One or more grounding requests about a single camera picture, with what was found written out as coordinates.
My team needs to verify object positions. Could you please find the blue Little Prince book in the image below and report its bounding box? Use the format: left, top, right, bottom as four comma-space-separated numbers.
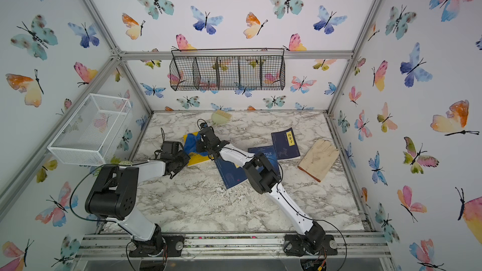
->
248, 145, 281, 178

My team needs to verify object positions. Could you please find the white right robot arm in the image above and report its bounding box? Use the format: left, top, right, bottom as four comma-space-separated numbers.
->
197, 127, 338, 257

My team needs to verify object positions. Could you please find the dark blue horse-cover book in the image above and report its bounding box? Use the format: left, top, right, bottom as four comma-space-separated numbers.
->
271, 128, 301, 160

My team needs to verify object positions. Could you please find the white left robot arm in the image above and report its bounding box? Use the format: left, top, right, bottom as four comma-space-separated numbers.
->
85, 141, 190, 258

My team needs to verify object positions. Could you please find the dark blue Chinese book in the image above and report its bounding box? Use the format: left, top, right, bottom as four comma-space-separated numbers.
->
215, 158, 247, 189

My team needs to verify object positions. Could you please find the white mesh wall basket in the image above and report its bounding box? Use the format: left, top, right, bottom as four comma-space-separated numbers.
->
47, 94, 132, 166

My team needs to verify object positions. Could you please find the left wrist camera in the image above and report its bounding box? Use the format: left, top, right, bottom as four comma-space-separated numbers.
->
161, 141, 183, 154

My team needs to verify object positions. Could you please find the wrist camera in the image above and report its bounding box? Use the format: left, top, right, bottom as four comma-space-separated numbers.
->
198, 122, 217, 141
161, 141, 183, 154

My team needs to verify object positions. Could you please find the yellow illustrated book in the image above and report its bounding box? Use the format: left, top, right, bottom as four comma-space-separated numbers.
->
188, 154, 210, 166

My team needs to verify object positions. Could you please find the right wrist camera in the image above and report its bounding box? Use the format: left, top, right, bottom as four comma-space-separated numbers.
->
198, 122, 217, 141

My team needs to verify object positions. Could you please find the potted flower plant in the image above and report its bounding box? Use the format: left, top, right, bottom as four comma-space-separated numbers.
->
110, 156, 134, 166

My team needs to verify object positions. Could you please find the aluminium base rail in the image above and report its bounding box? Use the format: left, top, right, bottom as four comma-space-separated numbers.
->
73, 232, 392, 260

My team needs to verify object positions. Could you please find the blue cloth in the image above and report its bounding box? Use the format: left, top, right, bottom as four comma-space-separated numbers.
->
183, 132, 208, 157

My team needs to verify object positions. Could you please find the green scrub brush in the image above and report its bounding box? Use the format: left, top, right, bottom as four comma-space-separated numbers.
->
211, 110, 232, 125

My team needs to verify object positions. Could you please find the black wire wall basket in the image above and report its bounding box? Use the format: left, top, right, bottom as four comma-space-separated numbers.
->
168, 48, 286, 91

